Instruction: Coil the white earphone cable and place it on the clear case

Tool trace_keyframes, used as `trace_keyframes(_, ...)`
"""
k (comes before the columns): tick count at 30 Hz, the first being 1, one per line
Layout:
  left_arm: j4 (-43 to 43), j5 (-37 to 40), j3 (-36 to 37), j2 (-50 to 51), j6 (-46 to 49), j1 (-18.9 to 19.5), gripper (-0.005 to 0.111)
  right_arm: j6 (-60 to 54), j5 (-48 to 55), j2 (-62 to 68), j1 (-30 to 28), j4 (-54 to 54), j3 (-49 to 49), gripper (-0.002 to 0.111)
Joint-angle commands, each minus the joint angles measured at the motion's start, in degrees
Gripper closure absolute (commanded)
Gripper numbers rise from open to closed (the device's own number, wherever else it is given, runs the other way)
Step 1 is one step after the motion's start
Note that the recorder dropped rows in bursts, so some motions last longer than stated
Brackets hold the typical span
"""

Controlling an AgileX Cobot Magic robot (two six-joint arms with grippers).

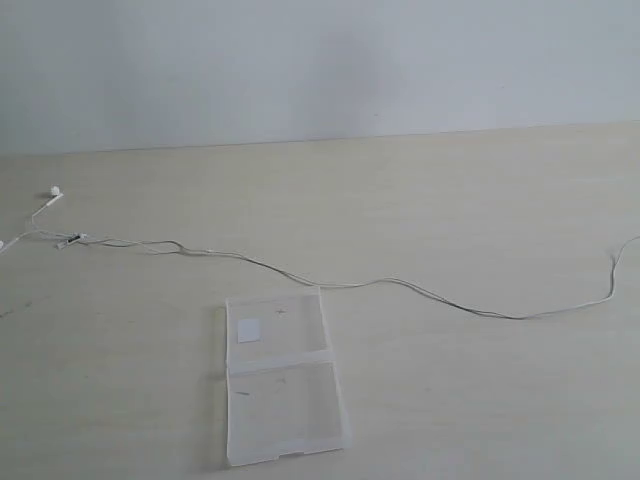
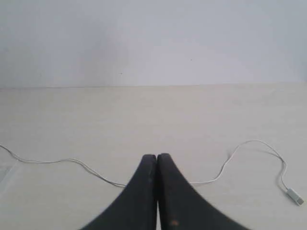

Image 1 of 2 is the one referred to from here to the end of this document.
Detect clear plastic storage case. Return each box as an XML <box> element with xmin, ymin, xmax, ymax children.
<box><xmin>225</xmin><ymin>287</ymin><xmax>352</xmax><ymax>467</ymax></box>

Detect white wired earphones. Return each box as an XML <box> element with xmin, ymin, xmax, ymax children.
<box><xmin>1</xmin><ymin>185</ymin><xmax>639</xmax><ymax>321</ymax></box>

